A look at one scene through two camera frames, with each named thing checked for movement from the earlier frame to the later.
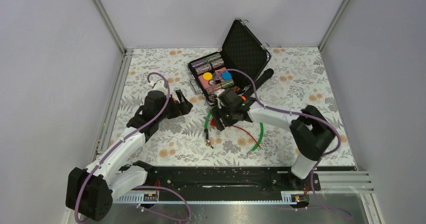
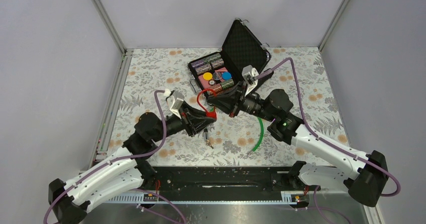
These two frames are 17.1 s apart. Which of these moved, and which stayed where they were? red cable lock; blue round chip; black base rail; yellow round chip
Moved: red cable lock
Stayed: yellow round chip; blue round chip; black base rail
